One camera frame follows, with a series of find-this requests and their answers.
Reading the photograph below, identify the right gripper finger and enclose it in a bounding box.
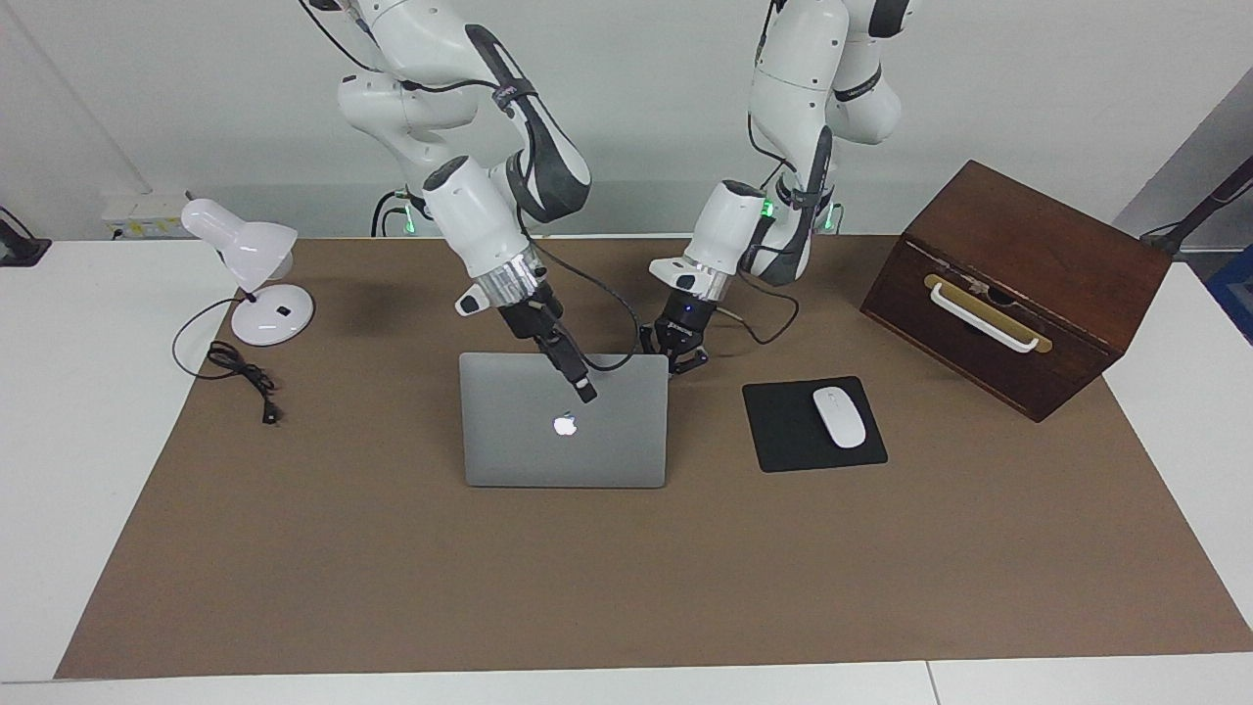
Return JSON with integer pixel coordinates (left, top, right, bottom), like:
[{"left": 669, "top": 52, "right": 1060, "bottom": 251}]
[
  {"left": 552, "top": 330, "right": 599, "bottom": 405},
  {"left": 539, "top": 332, "right": 582, "bottom": 401}
]

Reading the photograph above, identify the silver laptop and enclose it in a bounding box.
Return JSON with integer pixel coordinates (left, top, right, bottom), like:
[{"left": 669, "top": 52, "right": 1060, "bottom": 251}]
[{"left": 459, "top": 352, "right": 671, "bottom": 490}]

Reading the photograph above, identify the black mouse pad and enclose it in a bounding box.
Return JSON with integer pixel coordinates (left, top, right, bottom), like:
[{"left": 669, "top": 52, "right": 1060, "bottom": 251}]
[{"left": 742, "top": 376, "right": 889, "bottom": 474}]

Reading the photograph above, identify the brown table mat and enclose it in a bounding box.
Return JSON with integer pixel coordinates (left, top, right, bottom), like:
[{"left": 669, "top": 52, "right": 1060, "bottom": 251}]
[{"left": 54, "top": 235, "right": 1253, "bottom": 680}]

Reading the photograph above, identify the dark wooden box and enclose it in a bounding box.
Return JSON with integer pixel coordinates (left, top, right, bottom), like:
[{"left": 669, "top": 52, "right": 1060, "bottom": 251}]
[{"left": 859, "top": 160, "right": 1173, "bottom": 423}]

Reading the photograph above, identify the black clamp mount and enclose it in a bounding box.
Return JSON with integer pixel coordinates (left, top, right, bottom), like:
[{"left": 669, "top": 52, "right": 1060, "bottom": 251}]
[{"left": 0, "top": 208, "right": 52, "bottom": 267}]

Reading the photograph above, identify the white desk lamp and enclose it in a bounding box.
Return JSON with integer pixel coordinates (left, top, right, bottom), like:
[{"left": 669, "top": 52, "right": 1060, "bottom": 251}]
[{"left": 181, "top": 199, "right": 315, "bottom": 347}]

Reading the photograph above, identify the white wall power strip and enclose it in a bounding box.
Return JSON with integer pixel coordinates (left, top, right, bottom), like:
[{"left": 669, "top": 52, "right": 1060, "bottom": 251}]
[{"left": 101, "top": 191, "right": 190, "bottom": 240}]

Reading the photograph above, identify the white box handle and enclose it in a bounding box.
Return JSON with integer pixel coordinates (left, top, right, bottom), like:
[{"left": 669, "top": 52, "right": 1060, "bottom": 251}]
[{"left": 928, "top": 282, "right": 1041, "bottom": 353}]

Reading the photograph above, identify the black lamp power cable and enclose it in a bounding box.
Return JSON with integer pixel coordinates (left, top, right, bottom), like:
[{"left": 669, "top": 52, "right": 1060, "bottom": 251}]
[{"left": 172, "top": 297, "right": 281, "bottom": 426}]

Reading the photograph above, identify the black stand pole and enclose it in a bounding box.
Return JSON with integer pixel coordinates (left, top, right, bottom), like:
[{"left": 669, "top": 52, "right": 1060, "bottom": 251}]
[{"left": 1140, "top": 157, "right": 1253, "bottom": 258}]

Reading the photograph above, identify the white computer mouse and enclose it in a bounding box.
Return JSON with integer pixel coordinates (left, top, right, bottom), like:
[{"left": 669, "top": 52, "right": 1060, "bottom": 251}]
[{"left": 812, "top": 387, "right": 868, "bottom": 449}]

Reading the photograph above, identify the blue crate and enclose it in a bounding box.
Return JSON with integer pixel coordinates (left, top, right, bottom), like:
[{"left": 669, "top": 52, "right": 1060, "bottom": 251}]
[{"left": 1206, "top": 245, "right": 1253, "bottom": 344}]

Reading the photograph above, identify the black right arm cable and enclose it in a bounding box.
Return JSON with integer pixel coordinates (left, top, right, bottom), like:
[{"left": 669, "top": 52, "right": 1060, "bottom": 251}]
[{"left": 514, "top": 211, "right": 643, "bottom": 373}]

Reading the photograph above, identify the black base cable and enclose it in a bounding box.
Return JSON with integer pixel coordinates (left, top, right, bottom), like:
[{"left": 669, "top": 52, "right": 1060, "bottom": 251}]
[{"left": 371, "top": 189, "right": 408, "bottom": 238}]

